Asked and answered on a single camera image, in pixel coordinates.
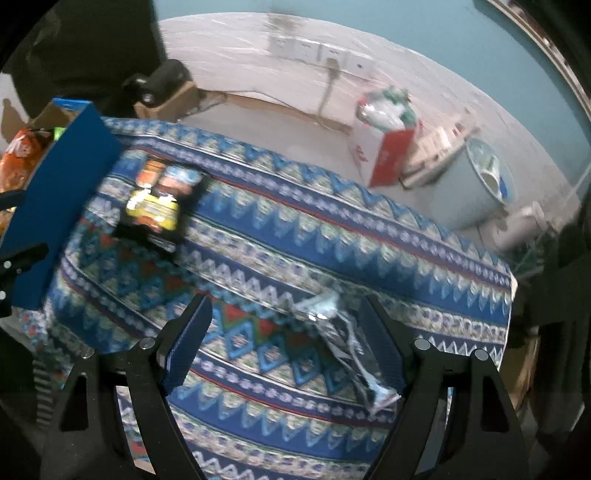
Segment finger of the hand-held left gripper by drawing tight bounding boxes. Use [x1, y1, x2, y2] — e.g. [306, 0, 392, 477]
[0, 189, 27, 214]
[0, 243, 49, 319]

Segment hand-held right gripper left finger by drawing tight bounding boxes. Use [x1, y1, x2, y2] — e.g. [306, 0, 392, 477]
[41, 293, 214, 480]

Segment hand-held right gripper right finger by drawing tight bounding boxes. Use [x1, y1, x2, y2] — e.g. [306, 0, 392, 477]
[359, 295, 526, 480]

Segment orange snack packet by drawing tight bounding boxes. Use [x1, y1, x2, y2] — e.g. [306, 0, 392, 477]
[0, 128, 56, 232]

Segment narrow silver-blue snack packet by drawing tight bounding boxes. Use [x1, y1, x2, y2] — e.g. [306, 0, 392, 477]
[295, 291, 402, 415]

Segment blue cardboard box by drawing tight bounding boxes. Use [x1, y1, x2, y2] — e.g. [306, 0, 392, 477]
[0, 98, 123, 311]

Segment black snack packet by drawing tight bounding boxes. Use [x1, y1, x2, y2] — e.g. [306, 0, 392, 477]
[113, 159, 212, 253]

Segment patterned blue tablecloth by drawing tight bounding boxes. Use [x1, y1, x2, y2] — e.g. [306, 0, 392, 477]
[14, 117, 516, 480]

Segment light blue bin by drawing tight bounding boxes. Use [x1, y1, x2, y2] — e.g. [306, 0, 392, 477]
[429, 138, 516, 232]

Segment dark cabinet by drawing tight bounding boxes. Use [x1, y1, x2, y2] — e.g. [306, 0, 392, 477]
[0, 0, 168, 126]

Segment white plastic jug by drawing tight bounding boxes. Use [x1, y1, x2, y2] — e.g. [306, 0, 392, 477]
[494, 200, 551, 253]

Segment dark cloth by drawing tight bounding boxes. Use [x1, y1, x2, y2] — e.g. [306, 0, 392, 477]
[508, 194, 591, 439]

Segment red and white paper bag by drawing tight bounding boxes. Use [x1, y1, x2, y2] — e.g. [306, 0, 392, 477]
[353, 124, 417, 188]

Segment black cylindrical device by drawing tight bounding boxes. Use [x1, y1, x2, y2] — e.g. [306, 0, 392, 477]
[122, 59, 190, 107]

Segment brown cardboard box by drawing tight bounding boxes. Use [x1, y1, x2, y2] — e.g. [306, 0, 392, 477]
[134, 80, 202, 122]

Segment white paper cup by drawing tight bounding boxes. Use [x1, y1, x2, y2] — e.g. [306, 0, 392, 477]
[480, 157, 505, 197]

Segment white cartons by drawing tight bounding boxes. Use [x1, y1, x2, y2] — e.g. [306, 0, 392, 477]
[402, 111, 481, 186]

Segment crumpled plastic wrappers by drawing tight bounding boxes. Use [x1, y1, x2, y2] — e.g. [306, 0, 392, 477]
[355, 85, 419, 134]

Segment grey power cable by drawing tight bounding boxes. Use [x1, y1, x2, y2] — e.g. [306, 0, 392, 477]
[318, 60, 343, 128]

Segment wooden frame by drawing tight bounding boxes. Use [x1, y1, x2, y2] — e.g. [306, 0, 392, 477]
[475, 0, 591, 106]

